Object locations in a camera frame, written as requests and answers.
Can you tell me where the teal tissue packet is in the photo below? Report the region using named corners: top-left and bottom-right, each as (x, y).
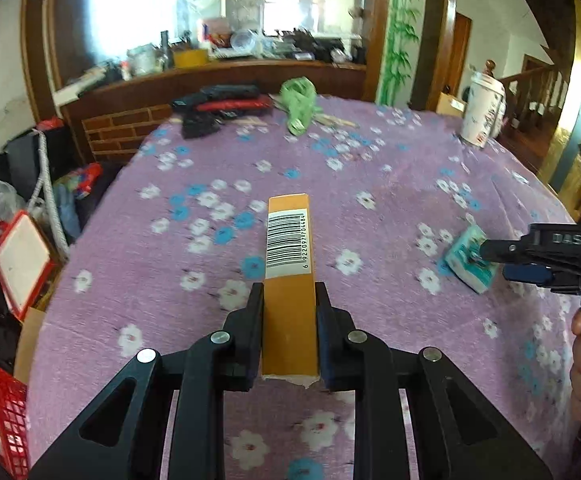
top-left (443, 224), bottom-right (499, 295)

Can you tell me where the orange medicine box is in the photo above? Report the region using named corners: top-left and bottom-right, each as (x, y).
top-left (261, 194), bottom-right (319, 388)

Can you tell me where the red plastic basket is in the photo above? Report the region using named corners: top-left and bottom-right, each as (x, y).
top-left (0, 367), bottom-right (30, 479)

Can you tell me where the white paper coffee cup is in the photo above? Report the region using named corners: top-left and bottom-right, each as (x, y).
top-left (459, 73), bottom-right (506, 148)

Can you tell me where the purple floral tablecloth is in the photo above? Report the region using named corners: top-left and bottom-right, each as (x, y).
top-left (27, 99), bottom-right (579, 477)

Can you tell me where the red lidded white box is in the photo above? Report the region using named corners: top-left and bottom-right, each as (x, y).
top-left (0, 210), bottom-right (55, 322)

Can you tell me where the green crumpled cloth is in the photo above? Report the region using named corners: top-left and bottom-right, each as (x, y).
top-left (278, 77), bottom-right (316, 136)

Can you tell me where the wooden counter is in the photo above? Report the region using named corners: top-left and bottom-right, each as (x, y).
top-left (55, 58), bottom-right (372, 166)

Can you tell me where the black red tool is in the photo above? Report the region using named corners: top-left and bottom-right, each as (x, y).
top-left (170, 84), bottom-right (274, 140)

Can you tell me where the black bag with rope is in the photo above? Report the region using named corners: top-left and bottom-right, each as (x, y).
top-left (5, 124), bottom-right (81, 261)

